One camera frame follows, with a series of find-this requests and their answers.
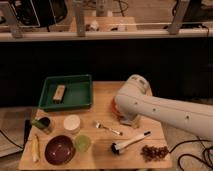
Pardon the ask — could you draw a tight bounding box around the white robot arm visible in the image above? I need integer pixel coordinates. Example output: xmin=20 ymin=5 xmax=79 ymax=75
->
xmin=114 ymin=74 xmax=213 ymax=141

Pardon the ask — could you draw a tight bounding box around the green plastic tray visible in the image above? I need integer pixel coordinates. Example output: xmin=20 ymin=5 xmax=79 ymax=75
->
xmin=39 ymin=74 xmax=93 ymax=111

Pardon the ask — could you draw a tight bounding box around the wooden block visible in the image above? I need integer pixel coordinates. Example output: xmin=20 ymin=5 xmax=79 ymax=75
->
xmin=53 ymin=85 xmax=66 ymax=102

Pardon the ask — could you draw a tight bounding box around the white round lid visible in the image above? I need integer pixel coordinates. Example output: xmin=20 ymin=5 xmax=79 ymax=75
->
xmin=63 ymin=115 xmax=81 ymax=134

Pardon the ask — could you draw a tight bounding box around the light green cup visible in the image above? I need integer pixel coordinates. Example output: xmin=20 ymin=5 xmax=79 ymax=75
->
xmin=74 ymin=135 xmax=91 ymax=152

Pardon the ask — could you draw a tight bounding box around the white black brush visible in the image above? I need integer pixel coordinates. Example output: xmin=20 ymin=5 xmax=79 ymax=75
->
xmin=111 ymin=131 xmax=151 ymax=155

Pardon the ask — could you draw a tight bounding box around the dark red bowl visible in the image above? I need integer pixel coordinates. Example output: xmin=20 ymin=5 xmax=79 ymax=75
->
xmin=44 ymin=135 xmax=75 ymax=165

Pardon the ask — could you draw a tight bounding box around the brown dried grape bunch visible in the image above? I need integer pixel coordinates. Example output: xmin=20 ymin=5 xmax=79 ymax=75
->
xmin=141 ymin=145 xmax=169 ymax=162

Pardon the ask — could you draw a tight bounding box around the yellow corn cob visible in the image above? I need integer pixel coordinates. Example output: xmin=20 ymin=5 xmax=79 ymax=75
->
xmin=31 ymin=135 xmax=40 ymax=163

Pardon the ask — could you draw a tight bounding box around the black equipment case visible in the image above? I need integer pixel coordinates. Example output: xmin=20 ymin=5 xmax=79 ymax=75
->
xmin=9 ymin=0 xmax=68 ymax=27

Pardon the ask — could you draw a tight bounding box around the metal rail frame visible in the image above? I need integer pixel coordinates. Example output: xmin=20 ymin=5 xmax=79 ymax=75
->
xmin=0 ymin=0 xmax=213 ymax=42

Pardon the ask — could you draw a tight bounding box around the black cable on floor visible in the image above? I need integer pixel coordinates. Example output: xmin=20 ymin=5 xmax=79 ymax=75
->
xmin=168 ymin=134 xmax=213 ymax=171

